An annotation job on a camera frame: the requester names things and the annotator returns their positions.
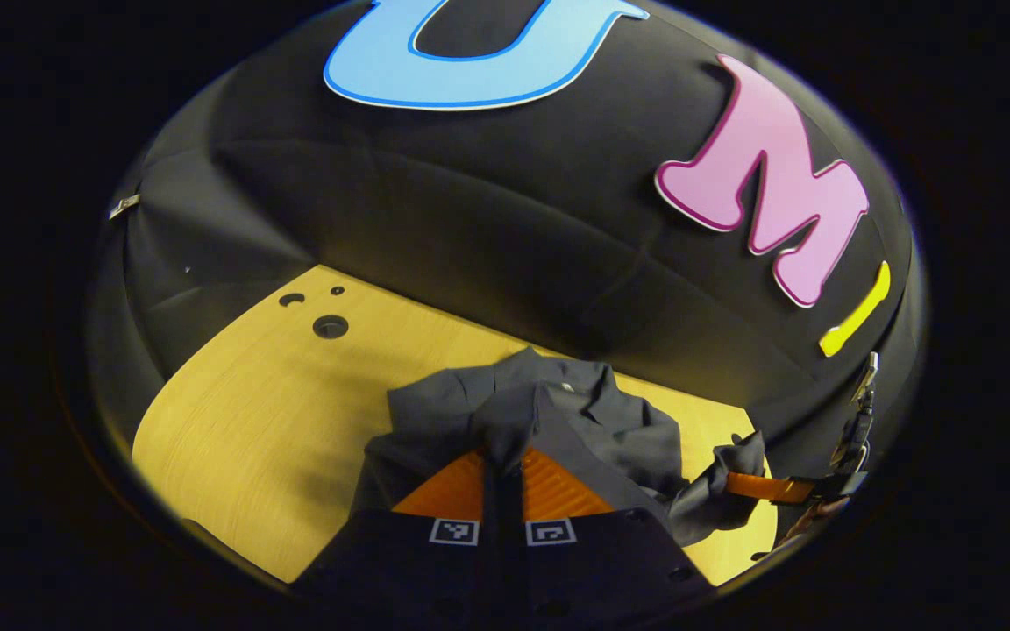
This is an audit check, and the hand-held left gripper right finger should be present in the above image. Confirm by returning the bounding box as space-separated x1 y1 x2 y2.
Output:
505 449 718 628

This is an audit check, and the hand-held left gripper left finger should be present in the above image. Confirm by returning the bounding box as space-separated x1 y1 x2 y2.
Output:
293 449 506 628

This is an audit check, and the grey long-sleeved shirt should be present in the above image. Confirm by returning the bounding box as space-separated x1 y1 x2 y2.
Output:
350 346 769 549

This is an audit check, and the black backdrop cloth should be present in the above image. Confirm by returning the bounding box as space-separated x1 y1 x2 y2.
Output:
84 0 928 527

